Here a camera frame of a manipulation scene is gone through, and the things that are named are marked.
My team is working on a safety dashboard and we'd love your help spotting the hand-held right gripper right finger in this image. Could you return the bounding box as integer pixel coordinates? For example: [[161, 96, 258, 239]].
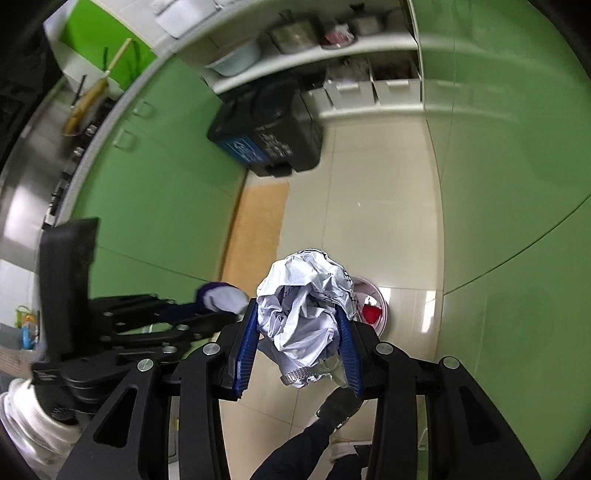
[[335, 309, 541, 480]]

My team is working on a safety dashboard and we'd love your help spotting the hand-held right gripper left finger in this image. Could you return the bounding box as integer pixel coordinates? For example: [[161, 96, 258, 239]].
[[55, 298, 259, 480]]

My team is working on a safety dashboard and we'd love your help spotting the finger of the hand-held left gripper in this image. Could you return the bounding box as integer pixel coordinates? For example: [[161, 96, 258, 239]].
[[90, 281, 222, 333], [106, 314, 238, 365]]

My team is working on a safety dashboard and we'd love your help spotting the small white item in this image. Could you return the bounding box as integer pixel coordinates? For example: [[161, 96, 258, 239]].
[[205, 286, 249, 317]]

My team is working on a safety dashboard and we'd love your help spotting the pale round bin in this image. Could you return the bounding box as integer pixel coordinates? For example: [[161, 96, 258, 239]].
[[348, 275, 389, 337]]

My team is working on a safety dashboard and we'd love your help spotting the person's left forearm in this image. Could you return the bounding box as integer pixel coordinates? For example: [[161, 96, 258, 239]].
[[0, 378, 88, 467]]

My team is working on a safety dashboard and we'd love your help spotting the small colourful item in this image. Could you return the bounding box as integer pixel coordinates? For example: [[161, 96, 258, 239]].
[[14, 305, 40, 349]]

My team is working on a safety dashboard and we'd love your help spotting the black shoe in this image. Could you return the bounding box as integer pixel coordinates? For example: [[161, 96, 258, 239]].
[[316, 388, 363, 430]]

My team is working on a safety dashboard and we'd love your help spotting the beige floor mat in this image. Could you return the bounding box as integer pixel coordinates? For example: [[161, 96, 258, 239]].
[[221, 181, 291, 296]]

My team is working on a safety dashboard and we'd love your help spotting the person's leg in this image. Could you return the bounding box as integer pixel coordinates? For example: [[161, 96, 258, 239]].
[[249, 418, 365, 480]]

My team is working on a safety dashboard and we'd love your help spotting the stainless steel cooktop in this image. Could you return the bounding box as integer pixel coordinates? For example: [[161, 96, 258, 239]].
[[0, 92, 121, 259]]

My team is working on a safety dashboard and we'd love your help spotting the black bin blue label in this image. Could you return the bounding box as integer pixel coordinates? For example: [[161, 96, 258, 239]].
[[206, 80, 324, 178]]

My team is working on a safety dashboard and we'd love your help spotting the white storage box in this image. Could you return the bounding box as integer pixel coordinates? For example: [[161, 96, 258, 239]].
[[323, 78, 377, 112], [302, 88, 335, 116], [372, 76, 423, 109]]

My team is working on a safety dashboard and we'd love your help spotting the pale blue bowl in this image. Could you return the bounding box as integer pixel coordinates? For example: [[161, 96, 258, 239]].
[[205, 39, 264, 78]]

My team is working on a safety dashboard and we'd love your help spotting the metal pot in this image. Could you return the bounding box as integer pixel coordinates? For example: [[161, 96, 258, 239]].
[[348, 4, 389, 35], [268, 14, 324, 52]]

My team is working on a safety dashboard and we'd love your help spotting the white towel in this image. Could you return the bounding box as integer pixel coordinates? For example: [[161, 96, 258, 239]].
[[152, 0, 222, 40]]

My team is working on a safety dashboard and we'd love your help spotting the red and white packet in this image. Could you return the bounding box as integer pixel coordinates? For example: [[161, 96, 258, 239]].
[[321, 24, 358, 49]]

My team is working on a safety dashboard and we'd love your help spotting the white open shelf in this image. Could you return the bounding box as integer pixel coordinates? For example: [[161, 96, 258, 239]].
[[178, 0, 423, 121]]

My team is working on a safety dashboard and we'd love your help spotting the yellow handled brush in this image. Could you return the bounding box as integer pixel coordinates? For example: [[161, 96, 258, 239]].
[[62, 39, 134, 137]]

